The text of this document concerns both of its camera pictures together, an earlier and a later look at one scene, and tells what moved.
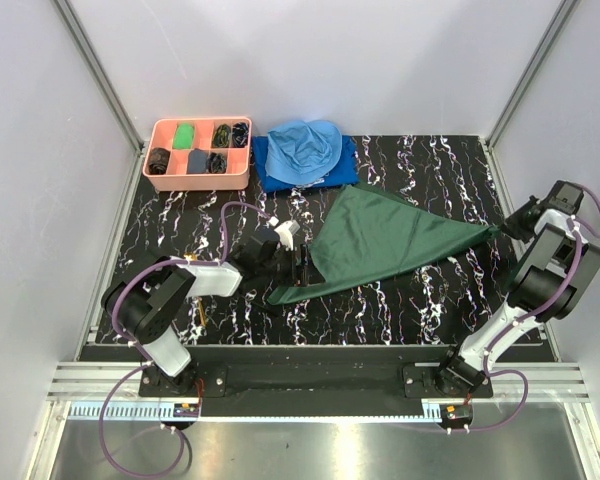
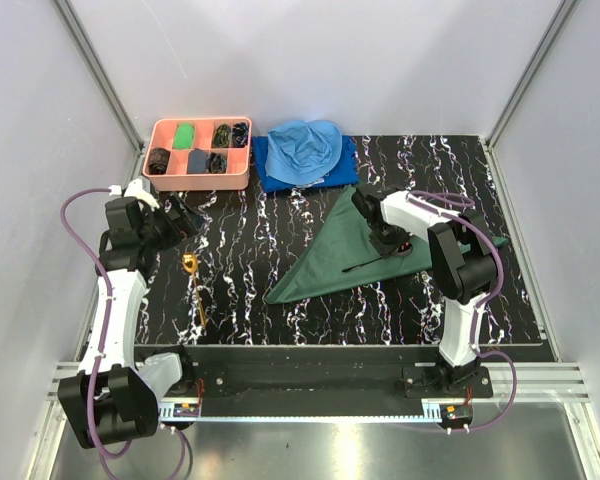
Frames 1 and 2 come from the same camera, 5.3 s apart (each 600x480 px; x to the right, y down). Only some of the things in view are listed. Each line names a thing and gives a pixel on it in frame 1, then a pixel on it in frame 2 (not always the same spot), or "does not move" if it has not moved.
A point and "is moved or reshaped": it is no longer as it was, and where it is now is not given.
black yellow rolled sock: x=221 y=137 does not move
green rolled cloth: x=183 y=136 does not move
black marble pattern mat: x=443 y=302 does not move
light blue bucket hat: x=303 y=152 does not move
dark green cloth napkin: x=375 y=231 is moved or reshaped
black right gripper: x=511 y=225 -> x=386 y=250
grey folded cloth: x=197 y=161 does not move
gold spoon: x=190 y=256 does not move
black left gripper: x=297 y=275 -> x=176 y=233
